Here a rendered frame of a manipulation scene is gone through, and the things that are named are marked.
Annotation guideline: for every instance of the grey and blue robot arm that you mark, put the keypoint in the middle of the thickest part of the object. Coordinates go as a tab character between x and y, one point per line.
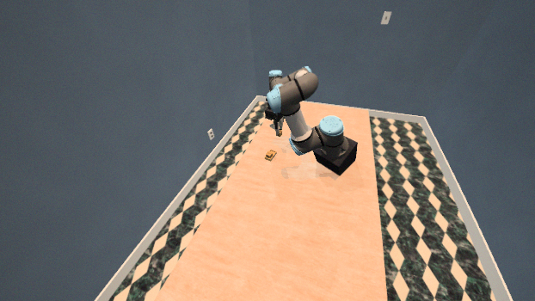
286	98

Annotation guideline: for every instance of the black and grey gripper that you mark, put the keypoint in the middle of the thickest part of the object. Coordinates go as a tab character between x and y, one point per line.
278	119

